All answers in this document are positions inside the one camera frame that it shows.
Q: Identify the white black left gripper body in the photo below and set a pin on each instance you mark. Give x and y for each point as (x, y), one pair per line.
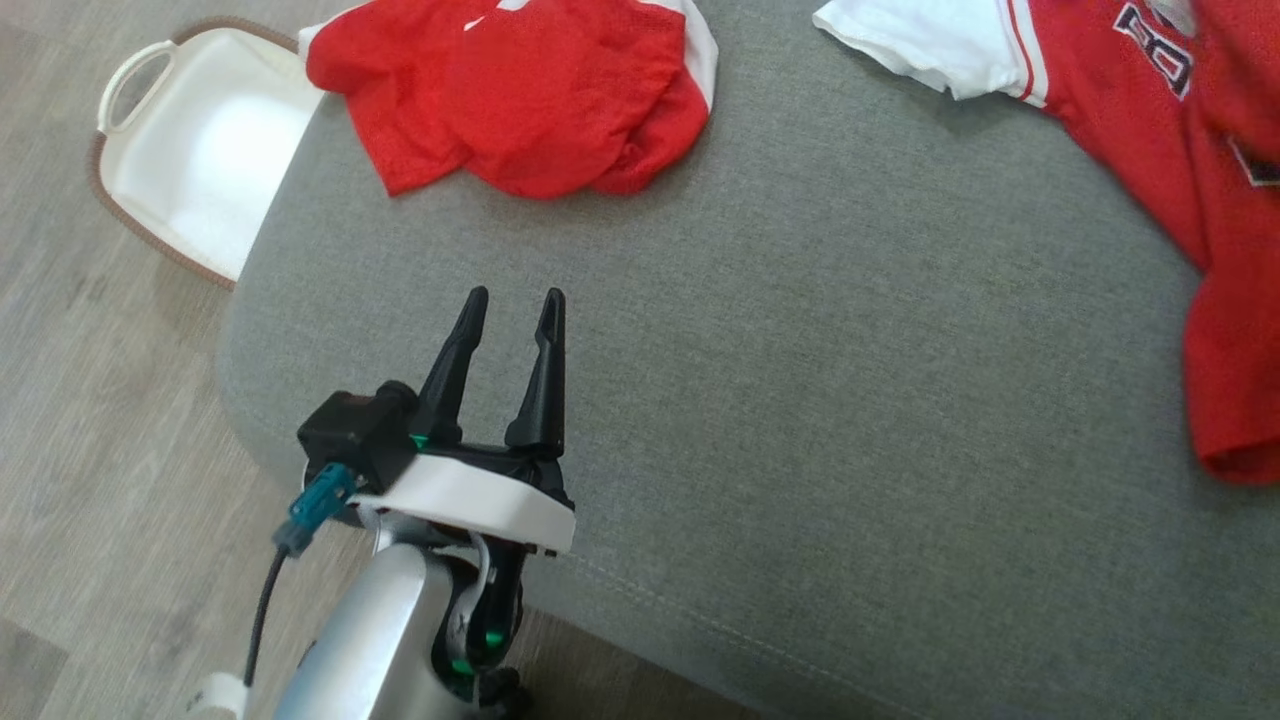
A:
(480, 495)

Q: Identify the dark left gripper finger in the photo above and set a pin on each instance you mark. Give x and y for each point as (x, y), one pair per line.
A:
(450, 385)
(543, 400)

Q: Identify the red mesh shorts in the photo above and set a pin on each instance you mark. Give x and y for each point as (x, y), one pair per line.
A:
(540, 90)

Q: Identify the red jersey with white sleeves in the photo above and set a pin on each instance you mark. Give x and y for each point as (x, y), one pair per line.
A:
(1130, 110)

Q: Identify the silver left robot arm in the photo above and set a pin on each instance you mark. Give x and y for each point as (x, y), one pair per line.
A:
(370, 630)

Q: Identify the large grey sofa seat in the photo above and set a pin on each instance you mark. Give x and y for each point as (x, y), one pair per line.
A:
(850, 400)

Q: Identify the white laundry basket, brown rim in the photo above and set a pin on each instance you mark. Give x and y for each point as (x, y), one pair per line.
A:
(200, 150)

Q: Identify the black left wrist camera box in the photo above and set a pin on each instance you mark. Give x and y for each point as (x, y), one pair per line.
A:
(355, 430)

